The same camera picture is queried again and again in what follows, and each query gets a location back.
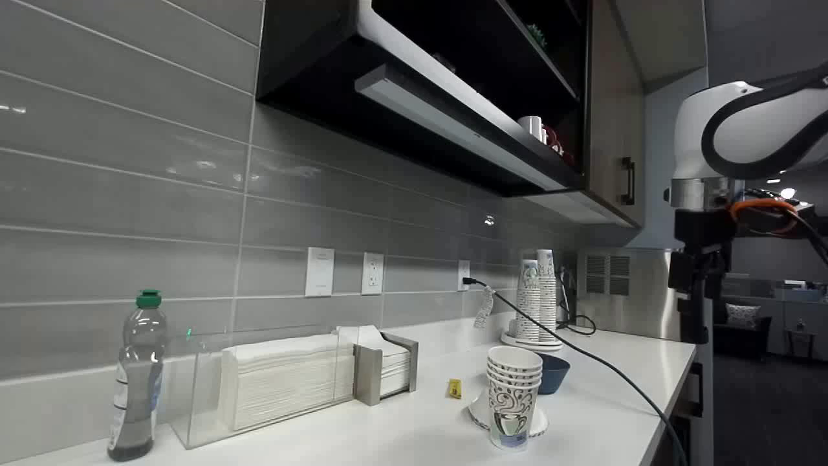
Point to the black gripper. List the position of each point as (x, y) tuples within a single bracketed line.
[(699, 249)]

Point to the stack of printed coffee cups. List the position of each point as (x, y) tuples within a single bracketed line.
[(514, 390)]

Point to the small yellow packet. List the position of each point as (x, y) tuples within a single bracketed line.
[(454, 390)]

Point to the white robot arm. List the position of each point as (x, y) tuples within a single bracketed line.
[(690, 130)]

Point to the blue bowl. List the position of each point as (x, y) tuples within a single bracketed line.
[(555, 374)]

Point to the tall stack of paper cups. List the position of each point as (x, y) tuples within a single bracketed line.
[(527, 299), (546, 289)]

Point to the dark armchair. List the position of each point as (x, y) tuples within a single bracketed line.
[(744, 332)]

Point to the metal outlet panel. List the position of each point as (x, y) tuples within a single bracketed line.
[(606, 276)]

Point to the white mug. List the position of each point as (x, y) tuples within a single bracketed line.
[(532, 127)]

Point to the white napkins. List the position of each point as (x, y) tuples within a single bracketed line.
[(391, 363)]

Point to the stack of white paper towels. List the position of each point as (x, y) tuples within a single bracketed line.
[(286, 379)]

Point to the clear acrylic towel holder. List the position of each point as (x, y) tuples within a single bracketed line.
[(195, 396)]

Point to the green-capped plastic water bottle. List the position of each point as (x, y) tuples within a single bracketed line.
[(135, 379)]

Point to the white wall outlet plate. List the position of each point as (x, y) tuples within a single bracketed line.
[(320, 269), (464, 269), (371, 272)]

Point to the dark upper wall cabinet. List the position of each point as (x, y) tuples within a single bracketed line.
[(327, 69)]

